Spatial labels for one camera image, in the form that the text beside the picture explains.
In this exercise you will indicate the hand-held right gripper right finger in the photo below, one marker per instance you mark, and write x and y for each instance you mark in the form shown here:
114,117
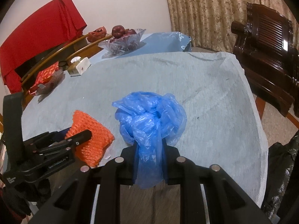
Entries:
171,168

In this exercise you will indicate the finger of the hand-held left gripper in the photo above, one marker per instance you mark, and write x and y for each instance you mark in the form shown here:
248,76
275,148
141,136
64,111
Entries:
64,134
81,136

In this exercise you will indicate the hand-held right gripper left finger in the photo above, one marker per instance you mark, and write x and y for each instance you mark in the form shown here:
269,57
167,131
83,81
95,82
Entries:
128,172

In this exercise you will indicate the orange foam fruit net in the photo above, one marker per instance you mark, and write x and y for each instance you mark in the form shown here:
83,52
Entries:
93,130

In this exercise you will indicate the blue plastic bag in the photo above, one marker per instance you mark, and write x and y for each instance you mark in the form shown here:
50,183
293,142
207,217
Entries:
149,116

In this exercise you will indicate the black bin bag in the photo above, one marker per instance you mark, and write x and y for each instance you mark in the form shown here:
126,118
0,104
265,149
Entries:
280,168

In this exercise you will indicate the red patterned packet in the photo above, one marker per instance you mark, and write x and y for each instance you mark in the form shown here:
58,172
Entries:
46,73

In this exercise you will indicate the white rectangular box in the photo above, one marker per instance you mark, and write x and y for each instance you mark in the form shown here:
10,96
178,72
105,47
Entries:
80,66

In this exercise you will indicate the light wooden chair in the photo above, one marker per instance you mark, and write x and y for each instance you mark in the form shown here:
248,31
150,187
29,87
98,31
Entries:
53,53
88,47

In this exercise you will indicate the grey blanket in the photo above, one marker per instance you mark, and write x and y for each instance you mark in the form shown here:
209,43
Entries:
186,79

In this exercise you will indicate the clear glass fruit bowl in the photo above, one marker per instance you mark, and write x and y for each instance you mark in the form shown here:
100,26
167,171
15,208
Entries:
123,44

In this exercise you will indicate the red plastic bag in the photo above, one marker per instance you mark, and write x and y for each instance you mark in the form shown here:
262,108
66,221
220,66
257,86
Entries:
97,34

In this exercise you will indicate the red cloth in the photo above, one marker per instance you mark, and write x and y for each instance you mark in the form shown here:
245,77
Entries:
42,28

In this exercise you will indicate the wooden table leg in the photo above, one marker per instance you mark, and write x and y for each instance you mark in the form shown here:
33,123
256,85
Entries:
260,107

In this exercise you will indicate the dark red apple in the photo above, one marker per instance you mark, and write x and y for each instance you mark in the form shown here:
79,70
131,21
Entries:
118,31
130,32

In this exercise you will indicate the dark wooden armchair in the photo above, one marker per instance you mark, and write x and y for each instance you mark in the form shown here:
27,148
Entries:
264,51

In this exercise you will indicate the floral beige curtain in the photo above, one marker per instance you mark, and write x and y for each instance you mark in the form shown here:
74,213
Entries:
205,9

